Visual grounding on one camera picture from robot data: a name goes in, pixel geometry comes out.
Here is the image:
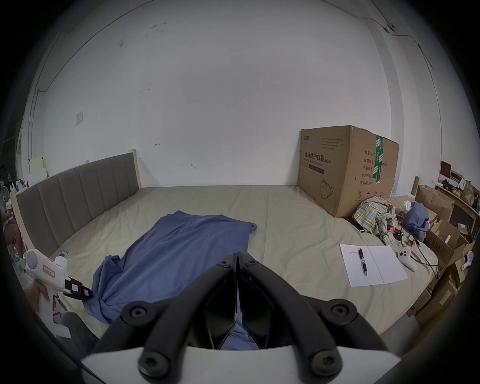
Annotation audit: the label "open white notebook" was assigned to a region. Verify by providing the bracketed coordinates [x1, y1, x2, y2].
[339, 243, 409, 288]

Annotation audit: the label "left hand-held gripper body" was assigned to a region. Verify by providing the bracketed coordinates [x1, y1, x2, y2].
[22, 248, 77, 338]

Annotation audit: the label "person's left hand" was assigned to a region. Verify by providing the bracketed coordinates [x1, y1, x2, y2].
[24, 280, 53, 314]

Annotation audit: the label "large brown carton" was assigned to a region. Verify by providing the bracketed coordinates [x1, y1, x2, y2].
[298, 125, 400, 219]

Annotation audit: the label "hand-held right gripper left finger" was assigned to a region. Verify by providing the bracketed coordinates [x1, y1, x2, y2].
[92, 252, 239, 377]

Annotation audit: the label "dark blue garment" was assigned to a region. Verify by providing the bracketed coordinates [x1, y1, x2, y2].
[83, 211, 263, 352]

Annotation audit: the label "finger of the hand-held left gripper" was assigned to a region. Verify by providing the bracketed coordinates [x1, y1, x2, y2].
[64, 277, 93, 301]

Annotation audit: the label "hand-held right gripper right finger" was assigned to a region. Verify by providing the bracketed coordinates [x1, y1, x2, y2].
[238, 252, 389, 377]

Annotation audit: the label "grey padded headboard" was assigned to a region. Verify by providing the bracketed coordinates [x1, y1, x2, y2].
[10, 149, 142, 253]

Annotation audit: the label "bed with beige sheet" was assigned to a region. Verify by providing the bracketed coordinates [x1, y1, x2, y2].
[48, 185, 440, 340]

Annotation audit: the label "plaid shirt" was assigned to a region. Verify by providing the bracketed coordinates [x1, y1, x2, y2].
[352, 196, 399, 247]

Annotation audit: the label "black cable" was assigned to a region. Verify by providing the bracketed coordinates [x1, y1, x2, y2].
[401, 229, 440, 268]

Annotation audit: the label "bunched blue cloth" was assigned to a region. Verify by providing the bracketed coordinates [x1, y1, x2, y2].
[404, 202, 431, 243]

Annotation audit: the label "open brown carton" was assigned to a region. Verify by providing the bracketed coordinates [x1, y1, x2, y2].
[414, 184, 456, 223]
[427, 219, 475, 268]

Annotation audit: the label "person's legs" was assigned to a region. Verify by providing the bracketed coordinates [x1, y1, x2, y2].
[59, 311, 100, 358]

